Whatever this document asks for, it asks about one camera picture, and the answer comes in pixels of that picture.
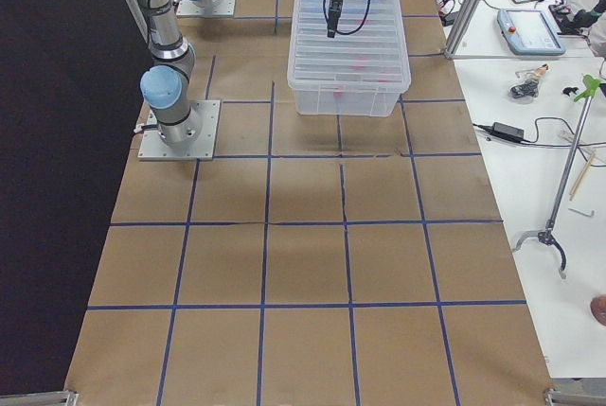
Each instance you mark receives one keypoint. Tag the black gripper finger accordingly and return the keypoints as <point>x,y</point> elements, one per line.
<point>333,13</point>

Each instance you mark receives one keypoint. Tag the clear ribbed box lid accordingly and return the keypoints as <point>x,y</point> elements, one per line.
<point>348,32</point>

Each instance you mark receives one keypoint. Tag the clear plastic storage box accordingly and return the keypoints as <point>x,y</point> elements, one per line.
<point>365,102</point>

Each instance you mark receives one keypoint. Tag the teach pendant tablet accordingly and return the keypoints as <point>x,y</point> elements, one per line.
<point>528,33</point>

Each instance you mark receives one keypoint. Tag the black power adapter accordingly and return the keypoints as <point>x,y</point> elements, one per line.
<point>507,132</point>

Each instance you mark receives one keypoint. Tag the brown paper table cover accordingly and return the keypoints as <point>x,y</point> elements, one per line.
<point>317,259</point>

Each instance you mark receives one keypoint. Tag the aluminium frame post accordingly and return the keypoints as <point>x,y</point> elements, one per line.
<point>460,27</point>

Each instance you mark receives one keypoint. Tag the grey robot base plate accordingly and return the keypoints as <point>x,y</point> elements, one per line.
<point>194,138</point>

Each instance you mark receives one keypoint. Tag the green handled reacher grabber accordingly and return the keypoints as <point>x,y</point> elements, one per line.
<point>545,235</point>

